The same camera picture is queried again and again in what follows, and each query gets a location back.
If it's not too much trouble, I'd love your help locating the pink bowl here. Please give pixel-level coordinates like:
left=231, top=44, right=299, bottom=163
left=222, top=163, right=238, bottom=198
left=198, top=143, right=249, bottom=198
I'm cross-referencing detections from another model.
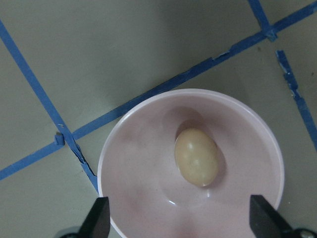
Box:
left=98, top=89, right=284, bottom=238

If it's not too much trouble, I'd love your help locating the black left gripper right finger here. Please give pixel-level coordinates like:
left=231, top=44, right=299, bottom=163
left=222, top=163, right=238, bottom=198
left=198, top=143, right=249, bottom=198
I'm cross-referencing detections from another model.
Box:
left=249, top=195, right=295, bottom=238

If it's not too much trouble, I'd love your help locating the beige egg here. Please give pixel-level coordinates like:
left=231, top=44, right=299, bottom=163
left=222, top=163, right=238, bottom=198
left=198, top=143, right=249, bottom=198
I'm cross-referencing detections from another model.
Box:
left=174, top=128, right=219, bottom=187

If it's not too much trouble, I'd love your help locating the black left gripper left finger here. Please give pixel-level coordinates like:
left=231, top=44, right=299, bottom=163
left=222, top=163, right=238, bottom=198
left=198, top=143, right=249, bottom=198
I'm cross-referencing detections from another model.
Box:
left=78, top=197, right=110, bottom=238

